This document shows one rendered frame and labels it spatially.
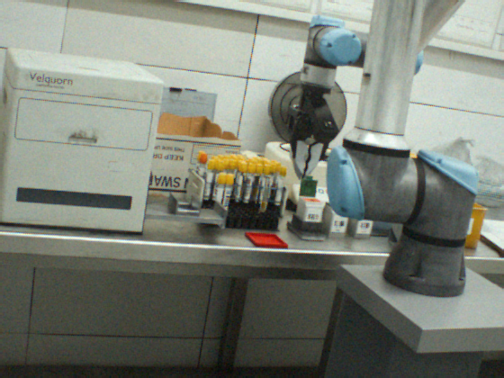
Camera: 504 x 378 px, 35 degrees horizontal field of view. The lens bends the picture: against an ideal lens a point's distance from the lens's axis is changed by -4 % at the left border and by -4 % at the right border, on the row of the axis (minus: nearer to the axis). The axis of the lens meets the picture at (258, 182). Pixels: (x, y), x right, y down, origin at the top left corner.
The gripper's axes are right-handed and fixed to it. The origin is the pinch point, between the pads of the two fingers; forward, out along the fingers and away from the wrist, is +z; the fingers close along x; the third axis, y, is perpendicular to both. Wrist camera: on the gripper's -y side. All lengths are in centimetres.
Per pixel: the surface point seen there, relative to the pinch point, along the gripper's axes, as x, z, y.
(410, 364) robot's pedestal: -2, 19, -55
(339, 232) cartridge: -7.7, 10.1, -7.8
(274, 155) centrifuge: -2.0, 1.1, 24.2
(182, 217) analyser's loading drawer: 29.9, 7.5, -14.3
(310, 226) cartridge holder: 0.4, 8.7, -9.5
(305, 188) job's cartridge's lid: 0.7, 1.9, -4.0
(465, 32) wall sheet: -69, -39, 52
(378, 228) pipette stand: -19.9, 9.9, -2.9
